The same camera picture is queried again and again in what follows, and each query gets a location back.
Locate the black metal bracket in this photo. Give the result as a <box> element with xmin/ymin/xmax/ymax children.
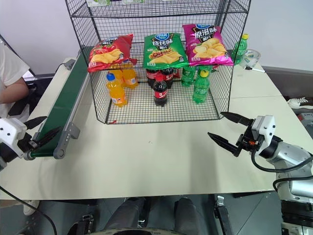
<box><xmin>213</xmin><ymin>194</ymin><xmax>236</xmax><ymax>235</ymax></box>

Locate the magenta potato chip bag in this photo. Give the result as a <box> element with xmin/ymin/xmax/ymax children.
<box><xmin>182</xmin><ymin>23</ymin><xmax>235</xmax><ymax>67</ymax></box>

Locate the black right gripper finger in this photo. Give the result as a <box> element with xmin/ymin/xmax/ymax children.
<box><xmin>220</xmin><ymin>112</ymin><xmax>255</xmax><ymax>128</ymax></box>
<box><xmin>207</xmin><ymin>132</ymin><xmax>242</xmax><ymax>158</ymax></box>

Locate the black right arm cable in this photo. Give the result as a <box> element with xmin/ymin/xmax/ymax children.
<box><xmin>250</xmin><ymin>149</ymin><xmax>313</xmax><ymax>172</ymax></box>

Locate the green potato chip bag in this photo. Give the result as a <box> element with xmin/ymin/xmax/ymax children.
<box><xmin>143</xmin><ymin>32</ymin><xmax>189</xmax><ymax>70</ymax></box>

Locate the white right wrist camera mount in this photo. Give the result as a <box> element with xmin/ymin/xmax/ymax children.
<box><xmin>251</xmin><ymin>115</ymin><xmax>276</xmax><ymax>148</ymax></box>

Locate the white marker pen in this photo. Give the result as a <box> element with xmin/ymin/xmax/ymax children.
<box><xmin>244</xmin><ymin>66</ymin><xmax>266</xmax><ymax>73</ymax></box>

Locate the dark grey rounded shape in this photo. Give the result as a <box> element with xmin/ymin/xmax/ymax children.
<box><xmin>171</xmin><ymin>197</ymin><xmax>204</xmax><ymax>235</ymax></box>
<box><xmin>105</xmin><ymin>197</ymin><xmax>148</xmax><ymax>232</ymax></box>

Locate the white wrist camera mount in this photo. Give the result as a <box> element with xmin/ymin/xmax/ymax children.
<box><xmin>0</xmin><ymin>118</ymin><xmax>28</xmax><ymax>148</ymax></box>
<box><xmin>251</xmin><ymin>115</ymin><xmax>276</xmax><ymax>148</ymax></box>

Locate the orange soda bottle blue cap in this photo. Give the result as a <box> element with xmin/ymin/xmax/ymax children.
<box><xmin>105</xmin><ymin>73</ymin><xmax>127</xmax><ymax>108</ymax></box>

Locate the green soda bottle yellow cap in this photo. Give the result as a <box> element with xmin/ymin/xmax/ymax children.
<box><xmin>231</xmin><ymin>33</ymin><xmax>250</xmax><ymax>66</ymax></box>
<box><xmin>192</xmin><ymin>69</ymin><xmax>213</xmax><ymax>105</ymax></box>

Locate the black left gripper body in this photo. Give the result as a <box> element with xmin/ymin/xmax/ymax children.
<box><xmin>16</xmin><ymin>133</ymin><xmax>37</xmax><ymax>154</ymax></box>

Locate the green conveyor belt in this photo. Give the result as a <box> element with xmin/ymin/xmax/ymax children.
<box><xmin>23</xmin><ymin>45</ymin><xmax>95</xmax><ymax>161</ymax></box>

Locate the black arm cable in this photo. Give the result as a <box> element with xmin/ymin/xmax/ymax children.
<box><xmin>250</xmin><ymin>149</ymin><xmax>313</xmax><ymax>172</ymax></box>
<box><xmin>0</xmin><ymin>185</ymin><xmax>55</xmax><ymax>235</ymax></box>

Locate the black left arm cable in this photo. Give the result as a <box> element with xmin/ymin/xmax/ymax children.
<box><xmin>0</xmin><ymin>185</ymin><xmax>55</xmax><ymax>235</ymax></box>

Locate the white sneaker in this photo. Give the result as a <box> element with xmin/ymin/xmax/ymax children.
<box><xmin>287</xmin><ymin>96</ymin><xmax>310</xmax><ymax>107</ymax></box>

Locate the black wire mesh rack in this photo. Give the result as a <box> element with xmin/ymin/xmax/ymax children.
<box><xmin>65</xmin><ymin>0</ymin><xmax>252</xmax><ymax>124</ymax></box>

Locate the red potato chip bag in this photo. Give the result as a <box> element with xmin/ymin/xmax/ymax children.
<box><xmin>87</xmin><ymin>33</ymin><xmax>138</xmax><ymax>73</ymax></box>

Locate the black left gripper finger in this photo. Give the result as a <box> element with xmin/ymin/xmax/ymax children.
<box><xmin>25</xmin><ymin>116</ymin><xmax>48</xmax><ymax>130</ymax></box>
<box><xmin>30</xmin><ymin>126</ymin><xmax>61</xmax><ymax>150</ymax></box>

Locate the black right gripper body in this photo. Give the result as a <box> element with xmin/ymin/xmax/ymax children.
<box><xmin>235</xmin><ymin>124</ymin><xmax>264</xmax><ymax>152</ymax></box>

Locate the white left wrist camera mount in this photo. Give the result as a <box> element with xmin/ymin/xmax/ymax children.
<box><xmin>0</xmin><ymin>118</ymin><xmax>28</xmax><ymax>148</ymax></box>

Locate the person in white shirt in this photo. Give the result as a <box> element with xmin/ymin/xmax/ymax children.
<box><xmin>0</xmin><ymin>36</ymin><xmax>31</xmax><ymax>123</ymax></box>

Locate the cola bottle red label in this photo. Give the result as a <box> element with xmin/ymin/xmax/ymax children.
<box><xmin>146</xmin><ymin>68</ymin><xmax>160</xmax><ymax>89</ymax></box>
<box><xmin>153</xmin><ymin>78</ymin><xmax>169</xmax><ymax>108</ymax></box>
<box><xmin>160</xmin><ymin>67</ymin><xmax>178</xmax><ymax>89</ymax></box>

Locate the white shoe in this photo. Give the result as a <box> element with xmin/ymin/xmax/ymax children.
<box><xmin>23</xmin><ymin>199</ymin><xmax>40</xmax><ymax>216</ymax></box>

